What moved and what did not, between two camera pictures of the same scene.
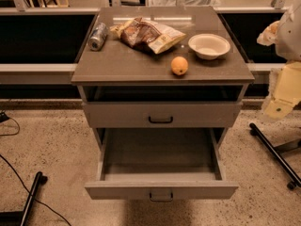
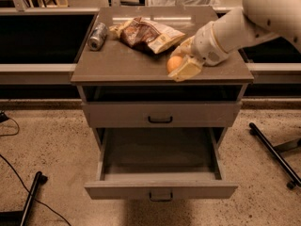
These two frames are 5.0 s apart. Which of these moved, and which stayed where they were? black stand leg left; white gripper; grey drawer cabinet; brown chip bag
Moved: white gripper
Stayed: grey drawer cabinet; black stand leg left; brown chip bag
